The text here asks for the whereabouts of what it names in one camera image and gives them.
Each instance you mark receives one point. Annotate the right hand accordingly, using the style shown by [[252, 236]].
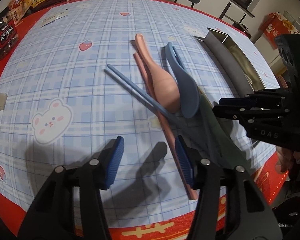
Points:
[[286, 159]]

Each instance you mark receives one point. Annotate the pink chopstick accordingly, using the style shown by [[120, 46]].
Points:
[[192, 195]]

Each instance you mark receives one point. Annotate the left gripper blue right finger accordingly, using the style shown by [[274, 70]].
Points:
[[187, 158]]

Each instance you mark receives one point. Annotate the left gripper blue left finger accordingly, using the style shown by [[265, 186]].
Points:
[[112, 161]]

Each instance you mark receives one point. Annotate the red label snack jar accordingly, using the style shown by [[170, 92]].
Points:
[[8, 37]]

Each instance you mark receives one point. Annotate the white paper tag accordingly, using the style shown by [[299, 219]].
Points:
[[54, 17]]

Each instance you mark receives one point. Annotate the red gift box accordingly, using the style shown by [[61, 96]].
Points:
[[275, 24]]

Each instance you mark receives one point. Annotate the blue chopstick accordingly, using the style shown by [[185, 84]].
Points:
[[149, 99]]

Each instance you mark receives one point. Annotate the black metal rack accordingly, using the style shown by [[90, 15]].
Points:
[[236, 16]]

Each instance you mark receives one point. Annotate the plaid cartoon table mat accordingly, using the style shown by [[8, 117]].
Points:
[[90, 84]]

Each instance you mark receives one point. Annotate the blue plastic spoon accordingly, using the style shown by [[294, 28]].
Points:
[[189, 93]]

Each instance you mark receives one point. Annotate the stainless steel utensil tray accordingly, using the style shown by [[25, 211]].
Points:
[[237, 66]]

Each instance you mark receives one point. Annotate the pink plastic spoon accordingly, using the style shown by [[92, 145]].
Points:
[[165, 88]]

